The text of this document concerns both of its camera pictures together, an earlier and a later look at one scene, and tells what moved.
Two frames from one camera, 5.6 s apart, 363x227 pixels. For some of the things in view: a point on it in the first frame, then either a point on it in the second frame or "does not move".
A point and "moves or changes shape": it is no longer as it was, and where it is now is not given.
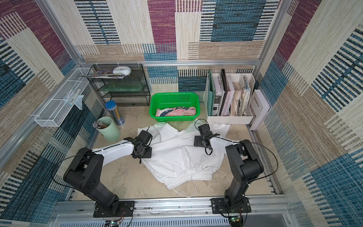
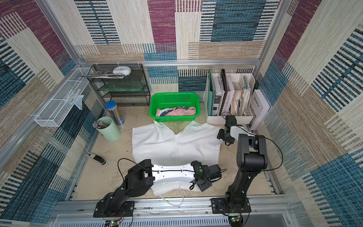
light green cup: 110,133 does not move
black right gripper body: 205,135 → 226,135
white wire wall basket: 54,113 does not move
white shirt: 175,161 moves or changes shape
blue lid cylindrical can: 111,106 does not move
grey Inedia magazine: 260,107 does not move
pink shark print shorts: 176,111 does not move
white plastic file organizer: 229,98 does not move
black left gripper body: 146,152 → 207,185
